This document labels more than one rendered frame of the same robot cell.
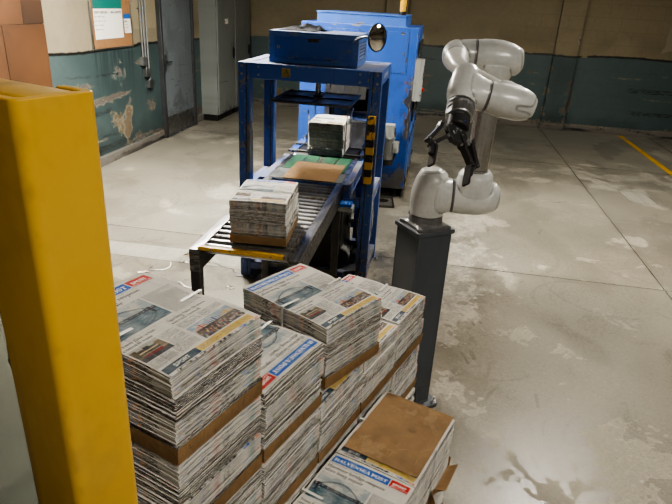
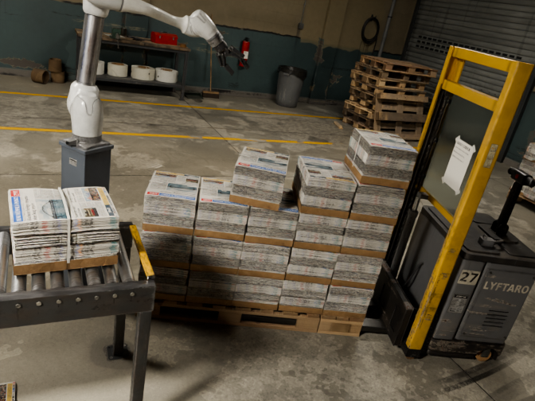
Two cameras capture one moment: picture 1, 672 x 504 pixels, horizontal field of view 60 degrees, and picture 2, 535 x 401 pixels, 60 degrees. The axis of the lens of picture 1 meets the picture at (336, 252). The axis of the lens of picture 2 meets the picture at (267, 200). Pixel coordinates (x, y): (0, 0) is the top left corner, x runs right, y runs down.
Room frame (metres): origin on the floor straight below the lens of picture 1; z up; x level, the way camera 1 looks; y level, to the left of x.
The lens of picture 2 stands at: (3.21, 2.14, 1.90)
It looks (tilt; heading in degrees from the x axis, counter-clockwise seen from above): 23 degrees down; 232
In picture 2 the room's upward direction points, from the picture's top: 11 degrees clockwise
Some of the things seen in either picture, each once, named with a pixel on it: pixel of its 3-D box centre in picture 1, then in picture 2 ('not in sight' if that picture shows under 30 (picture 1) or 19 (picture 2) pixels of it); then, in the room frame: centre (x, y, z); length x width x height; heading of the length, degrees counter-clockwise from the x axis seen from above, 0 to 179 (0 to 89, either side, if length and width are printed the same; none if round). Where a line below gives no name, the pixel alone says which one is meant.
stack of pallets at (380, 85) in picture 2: not in sight; (387, 95); (-3.80, -3.92, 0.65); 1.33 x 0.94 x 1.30; 175
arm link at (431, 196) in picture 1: (431, 190); (87, 113); (2.56, -0.42, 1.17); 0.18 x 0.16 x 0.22; 84
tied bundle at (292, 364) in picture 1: (241, 376); (322, 185); (1.37, 0.25, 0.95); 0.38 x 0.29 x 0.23; 62
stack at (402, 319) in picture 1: (313, 436); (237, 253); (1.74, 0.05, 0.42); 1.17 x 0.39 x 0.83; 152
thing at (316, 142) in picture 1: (329, 134); not in sight; (4.77, 0.11, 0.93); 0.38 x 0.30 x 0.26; 171
